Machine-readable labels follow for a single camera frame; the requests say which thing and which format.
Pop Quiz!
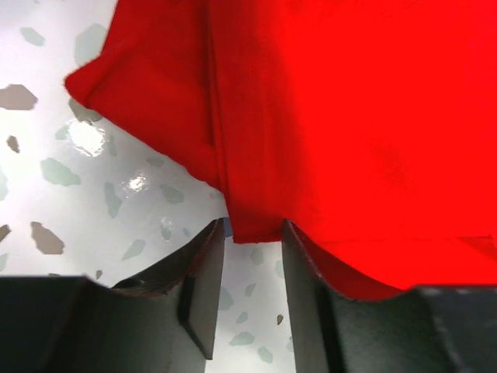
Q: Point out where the red t-shirt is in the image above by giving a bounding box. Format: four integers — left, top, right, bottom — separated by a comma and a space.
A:
65, 1, 496, 300

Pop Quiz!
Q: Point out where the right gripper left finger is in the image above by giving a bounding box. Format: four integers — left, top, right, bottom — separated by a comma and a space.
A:
1, 219, 224, 373

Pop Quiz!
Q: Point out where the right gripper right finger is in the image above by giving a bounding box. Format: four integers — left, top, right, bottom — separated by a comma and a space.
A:
282, 221, 496, 372

